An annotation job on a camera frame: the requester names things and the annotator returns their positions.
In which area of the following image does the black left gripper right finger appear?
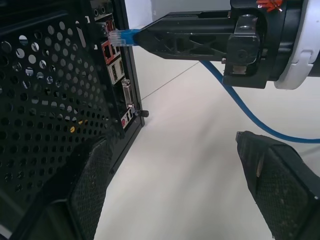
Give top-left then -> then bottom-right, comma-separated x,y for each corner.
235,130 -> 320,240

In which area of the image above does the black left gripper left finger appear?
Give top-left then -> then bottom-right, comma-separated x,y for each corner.
11,136 -> 114,240

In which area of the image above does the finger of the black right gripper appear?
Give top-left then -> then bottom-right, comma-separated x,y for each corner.
134,24 -> 261,64
140,10 -> 234,30

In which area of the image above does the blue ethernet cable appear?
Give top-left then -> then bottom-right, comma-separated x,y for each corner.
107,28 -> 320,145

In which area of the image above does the black computer tower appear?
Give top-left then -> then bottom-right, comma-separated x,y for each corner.
0,0 -> 150,240

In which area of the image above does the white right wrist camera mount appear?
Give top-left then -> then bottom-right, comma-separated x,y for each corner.
273,0 -> 320,91

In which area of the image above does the orange wire tie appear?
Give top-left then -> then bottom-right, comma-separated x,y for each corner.
256,0 -> 284,13

